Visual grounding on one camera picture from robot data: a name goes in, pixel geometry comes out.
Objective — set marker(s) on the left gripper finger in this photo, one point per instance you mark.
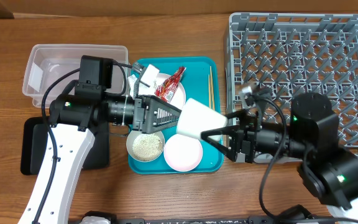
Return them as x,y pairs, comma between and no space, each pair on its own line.
165,123
164,109

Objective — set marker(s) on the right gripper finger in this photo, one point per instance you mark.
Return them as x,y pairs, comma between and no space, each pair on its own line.
239,117
231,153

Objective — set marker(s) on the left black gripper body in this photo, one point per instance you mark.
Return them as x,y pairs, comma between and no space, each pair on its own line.
140,109

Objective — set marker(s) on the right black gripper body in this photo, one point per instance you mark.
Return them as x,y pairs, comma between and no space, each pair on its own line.
247,139

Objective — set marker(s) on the white paper cup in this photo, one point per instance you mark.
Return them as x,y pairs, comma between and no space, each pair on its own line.
196,117

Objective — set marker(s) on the red snack wrapper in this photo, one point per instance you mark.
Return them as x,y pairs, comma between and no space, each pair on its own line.
168,88

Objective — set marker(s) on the white rice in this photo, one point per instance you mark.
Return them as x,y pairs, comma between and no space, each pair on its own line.
147,147

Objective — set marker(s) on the grey bowl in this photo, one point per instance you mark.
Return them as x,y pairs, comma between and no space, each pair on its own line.
131,137

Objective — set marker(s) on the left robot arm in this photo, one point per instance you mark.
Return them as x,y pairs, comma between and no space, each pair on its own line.
71,122

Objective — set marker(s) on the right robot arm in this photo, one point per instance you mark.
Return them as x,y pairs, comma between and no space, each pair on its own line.
329,171

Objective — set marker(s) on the white round plate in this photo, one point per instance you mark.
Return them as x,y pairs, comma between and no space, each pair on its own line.
179,98

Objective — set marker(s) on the white pink bowl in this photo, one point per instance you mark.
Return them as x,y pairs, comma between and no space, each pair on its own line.
182,153

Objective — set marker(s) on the crumpled white napkin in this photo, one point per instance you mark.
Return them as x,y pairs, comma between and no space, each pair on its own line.
131,80

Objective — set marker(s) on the left wooden chopstick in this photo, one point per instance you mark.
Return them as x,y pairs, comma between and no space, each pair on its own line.
209,91

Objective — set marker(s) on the wooden chopstick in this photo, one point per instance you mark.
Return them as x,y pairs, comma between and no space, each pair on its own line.
209,91
212,88

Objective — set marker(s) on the right wooden chopstick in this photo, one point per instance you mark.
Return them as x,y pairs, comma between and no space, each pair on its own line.
212,88

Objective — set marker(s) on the teal plastic tray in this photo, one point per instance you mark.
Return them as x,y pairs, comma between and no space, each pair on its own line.
195,82

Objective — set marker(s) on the grey dish rack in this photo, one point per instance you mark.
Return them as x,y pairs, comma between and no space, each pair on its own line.
293,54

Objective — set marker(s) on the clear plastic bin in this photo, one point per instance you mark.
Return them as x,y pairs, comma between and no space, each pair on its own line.
48,62

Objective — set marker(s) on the black tray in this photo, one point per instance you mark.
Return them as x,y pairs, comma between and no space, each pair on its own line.
35,141

